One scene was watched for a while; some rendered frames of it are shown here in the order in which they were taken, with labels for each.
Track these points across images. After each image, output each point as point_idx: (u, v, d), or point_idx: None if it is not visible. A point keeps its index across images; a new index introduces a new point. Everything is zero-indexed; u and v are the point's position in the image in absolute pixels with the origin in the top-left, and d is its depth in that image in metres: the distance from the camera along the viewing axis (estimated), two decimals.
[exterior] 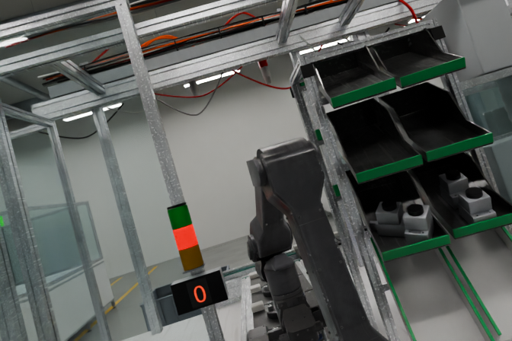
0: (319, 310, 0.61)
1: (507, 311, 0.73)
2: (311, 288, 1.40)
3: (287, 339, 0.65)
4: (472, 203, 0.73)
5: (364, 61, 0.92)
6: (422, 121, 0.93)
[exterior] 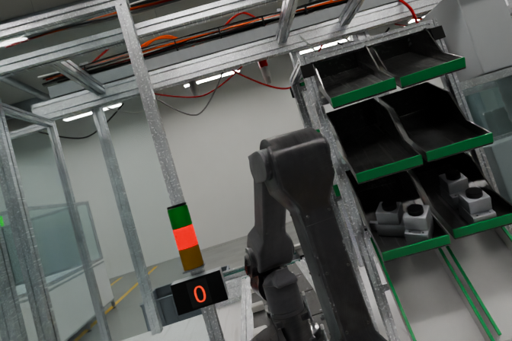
0: None
1: (507, 311, 0.73)
2: (311, 288, 1.40)
3: None
4: (472, 203, 0.73)
5: (364, 61, 0.92)
6: (422, 121, 0.93)
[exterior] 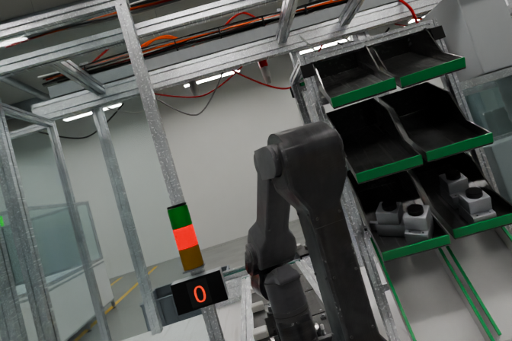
0: (267, 317, 0.66)
1: (507, 311, 0.73)
2: (311, 288, 1.40)
3: None
4: (472, 203, 0.73)
5: (364, 61, 0.92)
6: (422, 121, 0.93)
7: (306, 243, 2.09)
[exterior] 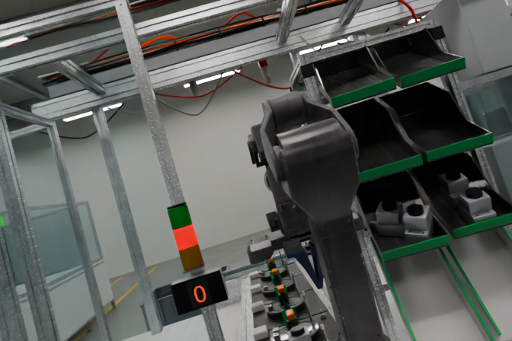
0: (269, 215, 0.67)
1: (507, 311, 0.73)
2: (311, 288, 1.40)
3: None
4: (472, 203, 0.73)
5: (364, 61, 0.92)
6: (422, 121, 0.93)
7: (306, 243, 2.09)
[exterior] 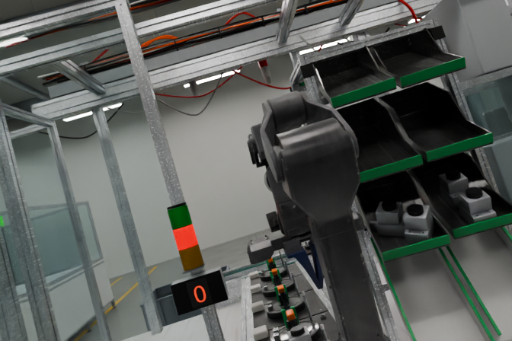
0: (269, 215, 0.67)
1: (507, 311, 0.73)
2: (311, 288, 1.40)
3: None
4: (472, 203, 0.73)
5: (364, 61, 0.92)
6: (422, 121, 0.93)
7: (306, 243, 2.09)
